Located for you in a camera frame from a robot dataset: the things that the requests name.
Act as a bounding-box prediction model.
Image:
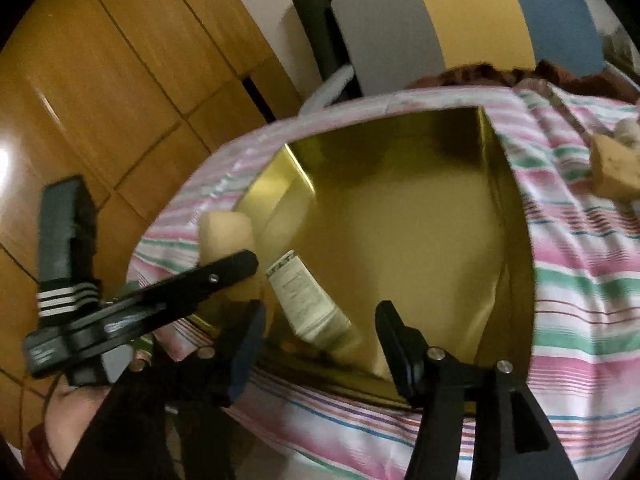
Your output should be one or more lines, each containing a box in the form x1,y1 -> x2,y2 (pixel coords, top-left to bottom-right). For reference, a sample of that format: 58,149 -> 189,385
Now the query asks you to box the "white plush toy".
613,118 -> 640,150

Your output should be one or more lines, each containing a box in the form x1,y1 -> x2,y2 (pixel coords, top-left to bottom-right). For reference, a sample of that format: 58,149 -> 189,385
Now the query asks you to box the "white foam bed rail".
298,65 -> 355,116

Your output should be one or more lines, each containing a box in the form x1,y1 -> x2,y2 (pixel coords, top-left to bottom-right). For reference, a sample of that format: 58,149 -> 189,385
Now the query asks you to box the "wooden wardrobe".
1,0 -> 302,446

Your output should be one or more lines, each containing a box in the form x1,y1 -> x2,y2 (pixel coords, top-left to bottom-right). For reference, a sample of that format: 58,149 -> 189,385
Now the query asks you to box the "gold rectangular storage box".
235,105 -> 535,406

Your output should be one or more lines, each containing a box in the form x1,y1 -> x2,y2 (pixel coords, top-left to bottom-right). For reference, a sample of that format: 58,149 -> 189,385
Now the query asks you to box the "person's left hand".
43,375 -> 112,470

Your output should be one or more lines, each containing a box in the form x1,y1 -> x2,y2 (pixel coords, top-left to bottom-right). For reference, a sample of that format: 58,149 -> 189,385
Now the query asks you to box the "pink green striped bedsheet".
127,79 -> 639,479

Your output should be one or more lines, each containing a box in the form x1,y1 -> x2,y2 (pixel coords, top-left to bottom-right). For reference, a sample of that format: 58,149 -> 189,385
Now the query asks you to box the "dark red blanket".
408,61 -> 639,104

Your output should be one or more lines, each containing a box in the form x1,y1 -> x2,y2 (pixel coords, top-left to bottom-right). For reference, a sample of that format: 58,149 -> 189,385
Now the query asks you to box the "grey yellow blue headboard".
332,0 -> 604,96

